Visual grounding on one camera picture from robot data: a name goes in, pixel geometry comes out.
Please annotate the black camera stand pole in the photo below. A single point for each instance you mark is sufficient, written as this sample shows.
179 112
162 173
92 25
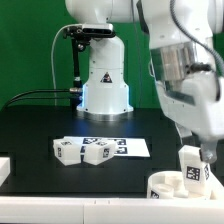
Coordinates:
78 46

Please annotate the white left rail block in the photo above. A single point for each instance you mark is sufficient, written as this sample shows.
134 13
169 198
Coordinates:
4 169

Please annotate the white marker sheet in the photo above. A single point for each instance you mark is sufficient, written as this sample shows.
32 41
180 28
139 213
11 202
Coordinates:
131 147

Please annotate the black camera on stand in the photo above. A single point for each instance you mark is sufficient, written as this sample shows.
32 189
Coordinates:
89 31

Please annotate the white round stool seat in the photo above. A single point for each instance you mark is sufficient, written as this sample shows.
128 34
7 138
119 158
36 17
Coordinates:
178 185

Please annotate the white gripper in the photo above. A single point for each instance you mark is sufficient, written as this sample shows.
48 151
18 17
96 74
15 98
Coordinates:
196 110

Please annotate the white front rail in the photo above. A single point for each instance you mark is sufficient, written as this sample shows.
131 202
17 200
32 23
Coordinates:
34 210

